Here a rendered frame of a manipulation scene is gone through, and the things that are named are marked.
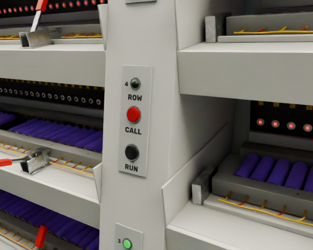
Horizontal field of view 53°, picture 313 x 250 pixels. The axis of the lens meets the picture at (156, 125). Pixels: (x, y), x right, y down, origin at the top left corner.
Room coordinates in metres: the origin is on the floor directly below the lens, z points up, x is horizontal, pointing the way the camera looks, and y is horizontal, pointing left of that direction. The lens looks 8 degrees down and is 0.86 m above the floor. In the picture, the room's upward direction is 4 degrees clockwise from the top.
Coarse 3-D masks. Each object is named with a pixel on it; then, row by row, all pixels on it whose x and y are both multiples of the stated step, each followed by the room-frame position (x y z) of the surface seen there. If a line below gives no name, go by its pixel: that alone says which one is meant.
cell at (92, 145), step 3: (102, 135) 0.54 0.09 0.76; (96, 138) 0.53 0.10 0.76; (99, 138) 0.52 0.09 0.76; (102, 138) 0.53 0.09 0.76; (93, 141) 0.51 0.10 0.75; (96, 141) 0.52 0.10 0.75; (99, 141) 0.52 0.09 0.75; (102, 141) 0.52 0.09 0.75; (87, 144) 0.50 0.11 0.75; (90, 144) 0.50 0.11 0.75; (93, 144) 0.51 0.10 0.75; (96, 144) 0.51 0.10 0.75; (81, 147) 0.50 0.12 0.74; (84, 147) 0.50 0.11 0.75; (87, 147) 0.50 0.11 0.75; (90, 147) 0.50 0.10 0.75; (93, 147) 0.50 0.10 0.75
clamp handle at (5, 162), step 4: (28, 152) 0.47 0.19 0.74; (28, 156) 0.47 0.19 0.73; (32, 156) 0.47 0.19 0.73; (0, 160) 0.43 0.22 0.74; (4, 160) 0.43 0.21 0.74; (8, 160) 0.44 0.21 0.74; (12, 160) 0.44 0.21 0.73; (16, 160) 0.45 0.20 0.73; (20, 160) 0.45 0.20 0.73; (24, 160) 0.46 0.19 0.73; (0, 164) 0.43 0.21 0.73; (4, 164) 0.43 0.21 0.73; (8, 164) 0.44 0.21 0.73
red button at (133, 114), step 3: (132, 108) 0.35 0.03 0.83; (135, 108) 0.34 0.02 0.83; (129, 111) 0.35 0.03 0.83; (132, 111) 0.34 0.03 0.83; (135, 111) 0.34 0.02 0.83; (138, 111) 0.34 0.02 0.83; (129, 114) 0.35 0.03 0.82; (132, 114) 0.34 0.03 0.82; (135, 114) 0.34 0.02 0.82; (138, 114) 0.34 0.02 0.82; (129, 117) 0.35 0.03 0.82; (132, 117) 0.34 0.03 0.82; (135, 117) 0.34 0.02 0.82; (138, 117) 0.34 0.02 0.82; (129, 120) 0.35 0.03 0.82; (132, 120) 0.34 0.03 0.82; (135, 120) 0.34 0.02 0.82
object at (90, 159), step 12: (0, 132) 0.58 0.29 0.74; (12, 132) 0.58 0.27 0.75; (12, 144) 0.56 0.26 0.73; (24, 144) 0.54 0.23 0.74; (36, 144) 0.52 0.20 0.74; (48, 144) 0.51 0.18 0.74; (60, 144) 0.50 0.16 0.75; (60, 156) 0.49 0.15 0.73; (72, 156) 0.47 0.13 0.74; (84, 156) 0.46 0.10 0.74; (96, 156) 0.45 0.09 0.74; (72, 168) 0.45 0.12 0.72; (84, 168) 0.44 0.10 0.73
